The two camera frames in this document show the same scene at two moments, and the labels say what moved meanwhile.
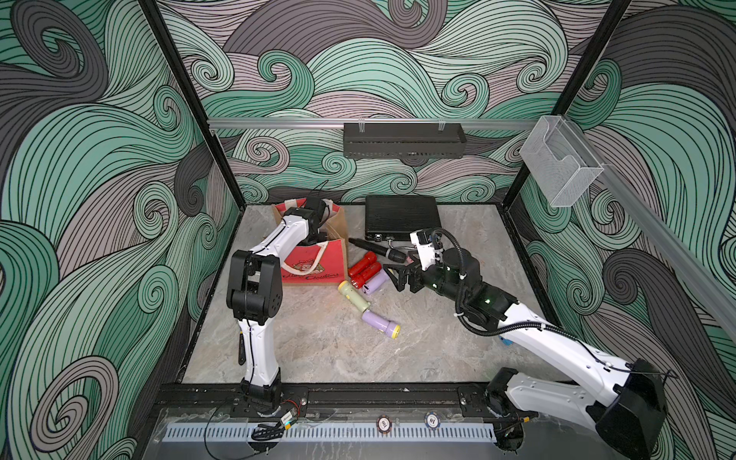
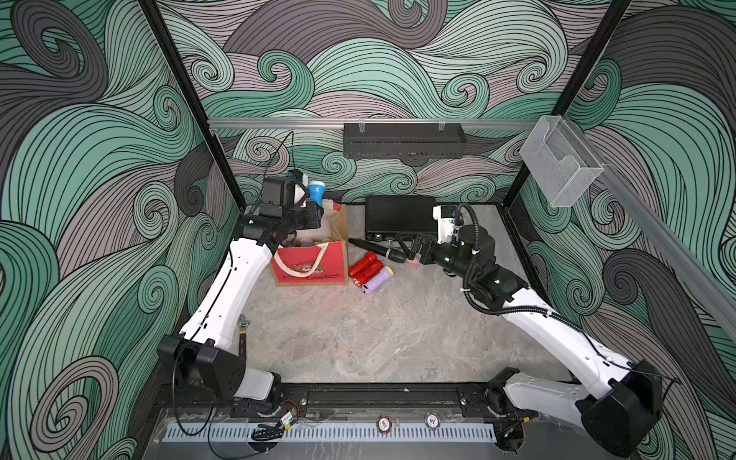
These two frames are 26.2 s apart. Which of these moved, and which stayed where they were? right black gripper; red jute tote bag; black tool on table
Moved: right black gripper
Stayed: black tool on table; red jute tote bag
